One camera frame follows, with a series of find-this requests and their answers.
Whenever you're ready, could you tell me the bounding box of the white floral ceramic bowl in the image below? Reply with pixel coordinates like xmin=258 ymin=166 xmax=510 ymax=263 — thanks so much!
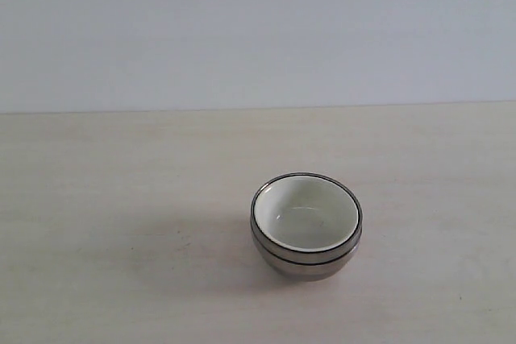
xmin=252 ymin=176 xmax=360 ymax=251

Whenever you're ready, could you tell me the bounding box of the ribbed steel bowl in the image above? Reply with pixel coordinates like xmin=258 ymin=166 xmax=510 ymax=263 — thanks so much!
xmin=249 ymin=171 xmax=364 ymax=265

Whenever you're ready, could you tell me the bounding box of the smooth steel bowl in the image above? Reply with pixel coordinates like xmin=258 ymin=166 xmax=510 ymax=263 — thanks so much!
xmin=252 ymin=238 xmax=360 ymax=282

